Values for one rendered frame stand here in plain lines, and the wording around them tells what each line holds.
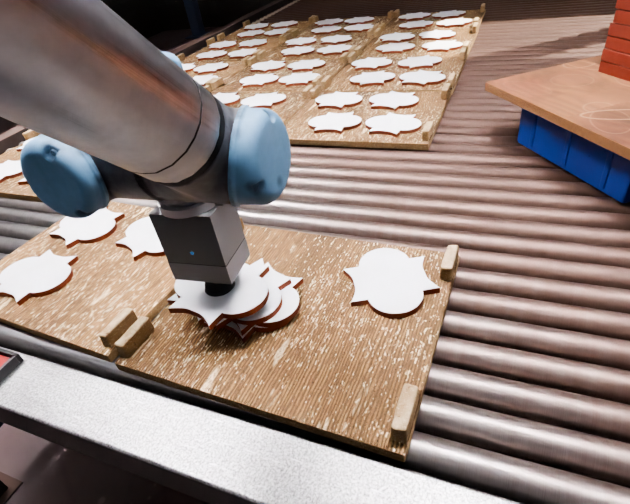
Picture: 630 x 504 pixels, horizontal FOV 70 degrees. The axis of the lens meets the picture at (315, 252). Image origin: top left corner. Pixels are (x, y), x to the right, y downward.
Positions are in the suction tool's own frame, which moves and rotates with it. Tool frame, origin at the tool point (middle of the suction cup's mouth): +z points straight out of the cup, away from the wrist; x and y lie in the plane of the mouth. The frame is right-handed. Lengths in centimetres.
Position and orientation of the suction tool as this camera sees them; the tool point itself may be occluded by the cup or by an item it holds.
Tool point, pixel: (222, 292)
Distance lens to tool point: 65.6
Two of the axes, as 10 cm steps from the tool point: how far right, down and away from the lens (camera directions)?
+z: 1.3, 7.9, 6.0
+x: -2.6, 6.1, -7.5
